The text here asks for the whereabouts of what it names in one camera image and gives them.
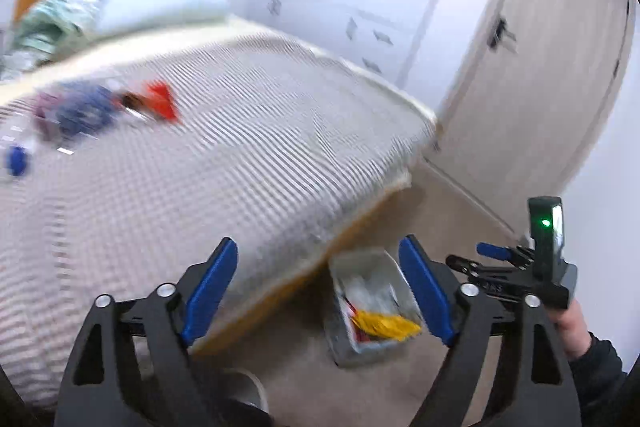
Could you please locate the blue snack packet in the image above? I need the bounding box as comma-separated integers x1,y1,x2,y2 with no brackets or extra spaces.
54,81,122,138

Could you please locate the light blue pillow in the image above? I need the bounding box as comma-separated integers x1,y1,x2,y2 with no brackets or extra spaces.
94,0,232,36

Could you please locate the small blue cap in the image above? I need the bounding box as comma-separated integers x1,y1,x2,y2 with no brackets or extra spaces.
4,145,29,178

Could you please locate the beige room door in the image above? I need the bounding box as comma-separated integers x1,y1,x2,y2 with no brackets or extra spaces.
424,0,632,229

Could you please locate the brown checkered blanket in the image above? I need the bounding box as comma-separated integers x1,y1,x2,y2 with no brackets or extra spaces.
0,32,442,410

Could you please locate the green floral quilt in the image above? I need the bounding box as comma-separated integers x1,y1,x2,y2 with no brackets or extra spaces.
0,0,110,78

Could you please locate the pink purple wrapper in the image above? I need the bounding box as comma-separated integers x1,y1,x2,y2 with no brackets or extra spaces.
32,91,63,140

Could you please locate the white slipper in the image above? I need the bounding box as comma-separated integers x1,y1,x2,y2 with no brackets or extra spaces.
224,366,269,413

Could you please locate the grey plastic bin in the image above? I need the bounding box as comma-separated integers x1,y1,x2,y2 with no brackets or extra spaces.
322,247,429,368

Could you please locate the black door handle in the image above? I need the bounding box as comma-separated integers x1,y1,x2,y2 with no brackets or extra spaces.
487,17,519,51

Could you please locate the yellow snack packet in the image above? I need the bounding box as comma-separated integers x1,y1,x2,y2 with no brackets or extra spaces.
351,310,424,340

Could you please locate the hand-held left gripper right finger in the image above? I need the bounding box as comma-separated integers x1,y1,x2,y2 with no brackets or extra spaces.
397,234,583,427

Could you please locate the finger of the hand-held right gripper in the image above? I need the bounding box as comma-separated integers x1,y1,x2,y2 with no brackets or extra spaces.
476,242,534,264
445,255,522,286

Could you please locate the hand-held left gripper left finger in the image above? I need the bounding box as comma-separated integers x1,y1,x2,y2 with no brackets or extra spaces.
53,237,239,427

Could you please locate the person's right hand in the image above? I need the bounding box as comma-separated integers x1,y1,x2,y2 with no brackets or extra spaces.
549,298,594,361

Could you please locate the person's right forearm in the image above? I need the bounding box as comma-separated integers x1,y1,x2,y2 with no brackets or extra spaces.
567,333,634,420

